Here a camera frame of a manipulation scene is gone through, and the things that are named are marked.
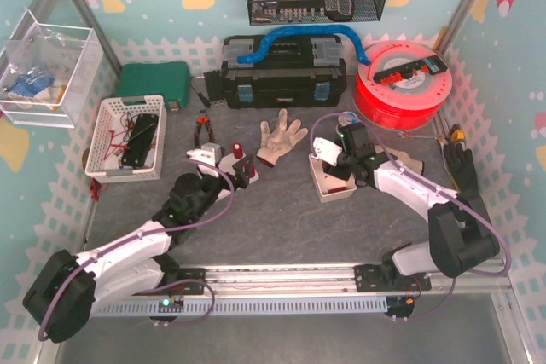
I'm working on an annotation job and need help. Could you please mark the white peg board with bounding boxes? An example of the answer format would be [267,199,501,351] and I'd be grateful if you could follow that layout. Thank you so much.
[218,153,259,200]

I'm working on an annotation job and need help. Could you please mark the white knit glove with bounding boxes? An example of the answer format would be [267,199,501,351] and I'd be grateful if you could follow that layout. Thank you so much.
[387,148,425,176]
[256,108,309,167]

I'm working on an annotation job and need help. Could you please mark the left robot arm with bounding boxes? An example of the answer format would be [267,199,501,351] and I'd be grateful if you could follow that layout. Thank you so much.
[22,143,255,344]

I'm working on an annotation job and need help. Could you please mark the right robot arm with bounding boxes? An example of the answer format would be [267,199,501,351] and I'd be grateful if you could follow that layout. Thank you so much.
[311,123,502,289]

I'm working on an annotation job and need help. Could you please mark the small red spring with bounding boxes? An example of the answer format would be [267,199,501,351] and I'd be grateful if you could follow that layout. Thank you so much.
[328,187,347,194]

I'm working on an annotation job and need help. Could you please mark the white spring tray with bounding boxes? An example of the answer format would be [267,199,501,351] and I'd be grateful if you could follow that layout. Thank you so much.
[308,154,357,203]

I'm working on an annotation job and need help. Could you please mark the orange black pliers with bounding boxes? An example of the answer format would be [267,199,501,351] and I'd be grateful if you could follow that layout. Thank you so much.
[191,110,218,150]

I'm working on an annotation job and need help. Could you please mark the black screwdriver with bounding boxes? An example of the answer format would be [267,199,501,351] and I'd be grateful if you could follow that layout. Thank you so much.
[190,80,212,108]

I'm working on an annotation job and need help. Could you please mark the black battery holder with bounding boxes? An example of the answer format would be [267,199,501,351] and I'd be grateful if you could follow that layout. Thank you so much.
[121,113,159,169]

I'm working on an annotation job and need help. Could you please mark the red filament spool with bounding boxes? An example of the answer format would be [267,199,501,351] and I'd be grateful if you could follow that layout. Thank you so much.
[352,40,452,130]

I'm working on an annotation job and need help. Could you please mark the green plastic case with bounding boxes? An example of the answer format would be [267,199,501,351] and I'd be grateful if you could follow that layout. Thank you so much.
[115,61,191,110]

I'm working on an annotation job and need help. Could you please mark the black tool box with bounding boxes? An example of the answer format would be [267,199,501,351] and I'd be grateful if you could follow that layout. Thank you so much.
[219,35,347,109]

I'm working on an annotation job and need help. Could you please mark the white perforated basket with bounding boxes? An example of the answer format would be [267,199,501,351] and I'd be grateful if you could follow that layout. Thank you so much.
[84,95,167,183]

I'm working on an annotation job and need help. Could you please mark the black rubber glove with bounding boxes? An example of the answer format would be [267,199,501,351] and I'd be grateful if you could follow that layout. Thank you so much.
[443,142,479,192]

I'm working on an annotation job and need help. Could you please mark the black power strip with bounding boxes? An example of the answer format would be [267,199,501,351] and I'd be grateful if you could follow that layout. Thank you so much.
[373,55,448,85]

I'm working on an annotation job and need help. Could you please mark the clear acrylic box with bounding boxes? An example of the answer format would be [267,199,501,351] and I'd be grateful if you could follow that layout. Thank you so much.
[1,10,103,129]

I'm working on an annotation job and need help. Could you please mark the blue white gloves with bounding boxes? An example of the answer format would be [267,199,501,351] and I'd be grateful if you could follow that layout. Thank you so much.
[9,67,55,98]

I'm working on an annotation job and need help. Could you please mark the solder wire spool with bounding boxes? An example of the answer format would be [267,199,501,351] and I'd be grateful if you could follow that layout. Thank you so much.
[338,111,360,126]

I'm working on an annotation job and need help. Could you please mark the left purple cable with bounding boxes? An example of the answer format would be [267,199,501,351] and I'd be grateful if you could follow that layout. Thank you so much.
[38,157,236,342]

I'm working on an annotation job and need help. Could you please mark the purple cable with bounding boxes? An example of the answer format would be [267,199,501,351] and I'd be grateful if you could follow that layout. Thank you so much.
[38,157,236,342]
[310,112,513,321]

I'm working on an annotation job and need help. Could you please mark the aluminium rail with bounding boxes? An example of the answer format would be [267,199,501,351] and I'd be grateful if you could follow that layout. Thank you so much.
[53,257,513,297]

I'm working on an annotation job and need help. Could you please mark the blue corrugated hose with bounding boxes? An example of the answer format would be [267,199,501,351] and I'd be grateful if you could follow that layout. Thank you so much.
[236,25,371,66]

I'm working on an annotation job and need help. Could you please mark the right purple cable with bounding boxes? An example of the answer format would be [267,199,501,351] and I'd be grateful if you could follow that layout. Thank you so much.
[310,112,513,321]

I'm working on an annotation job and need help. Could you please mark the grey slotted cable duct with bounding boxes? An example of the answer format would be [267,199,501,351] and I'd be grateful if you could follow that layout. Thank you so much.
[93,296,388,318]

